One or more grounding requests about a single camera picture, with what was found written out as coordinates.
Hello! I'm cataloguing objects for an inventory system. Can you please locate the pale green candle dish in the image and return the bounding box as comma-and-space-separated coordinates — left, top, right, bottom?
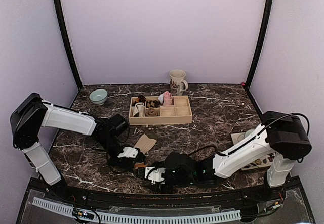
244, 129, 254, 138

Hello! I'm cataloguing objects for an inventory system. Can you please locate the light blue ceramic bowl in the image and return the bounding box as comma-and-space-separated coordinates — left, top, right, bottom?
89, 89, 108, 105

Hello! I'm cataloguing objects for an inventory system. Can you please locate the wooden compartment organizer box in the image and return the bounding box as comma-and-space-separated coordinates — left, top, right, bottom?
128, 96, 193, 125

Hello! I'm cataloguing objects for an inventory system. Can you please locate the pink patterned long sock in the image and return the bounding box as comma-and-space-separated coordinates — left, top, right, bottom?
158, 91, 173, 106

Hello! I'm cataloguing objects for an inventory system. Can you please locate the white slotted cable duct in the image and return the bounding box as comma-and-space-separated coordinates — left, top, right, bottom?
31, 197, 242, 223

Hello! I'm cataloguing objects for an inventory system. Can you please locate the black front table rail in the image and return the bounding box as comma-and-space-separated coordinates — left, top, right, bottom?
25, 175, 302, 211

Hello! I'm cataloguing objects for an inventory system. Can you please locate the black frame post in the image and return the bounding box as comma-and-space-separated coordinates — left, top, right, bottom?
245, 0, 273, 91
53, 0, 83, 90

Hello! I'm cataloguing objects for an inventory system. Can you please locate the floral pattern coaster tile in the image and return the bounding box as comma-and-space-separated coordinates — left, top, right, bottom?
230, 131, 278, 171

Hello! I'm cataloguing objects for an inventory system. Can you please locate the coral pattern ceramic mug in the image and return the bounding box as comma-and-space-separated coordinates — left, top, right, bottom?
169, 69, 189, 96

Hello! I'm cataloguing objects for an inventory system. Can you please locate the white ribbed rolled sock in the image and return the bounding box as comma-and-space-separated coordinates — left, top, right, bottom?
133, 102, 145, 117

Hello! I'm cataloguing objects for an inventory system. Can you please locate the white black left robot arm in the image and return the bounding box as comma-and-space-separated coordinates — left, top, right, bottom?
10, 93, 145, 202

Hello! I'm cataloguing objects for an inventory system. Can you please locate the dark argyle rolled sock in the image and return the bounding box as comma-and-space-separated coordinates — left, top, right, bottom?
146, 100, 161, 108

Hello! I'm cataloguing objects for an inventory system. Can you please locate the black right frame post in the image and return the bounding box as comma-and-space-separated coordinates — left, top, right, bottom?
245, 0, 273, 91

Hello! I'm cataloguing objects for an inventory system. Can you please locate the beige striped cuff sock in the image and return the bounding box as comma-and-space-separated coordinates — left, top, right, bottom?
134, 132, 158, 169

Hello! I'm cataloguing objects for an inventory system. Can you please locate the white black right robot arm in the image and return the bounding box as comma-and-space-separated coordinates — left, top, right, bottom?
135, 111, 312, 201

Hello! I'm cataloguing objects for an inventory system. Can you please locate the black left frame post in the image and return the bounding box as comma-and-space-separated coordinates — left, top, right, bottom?
53, 0, 83, 90

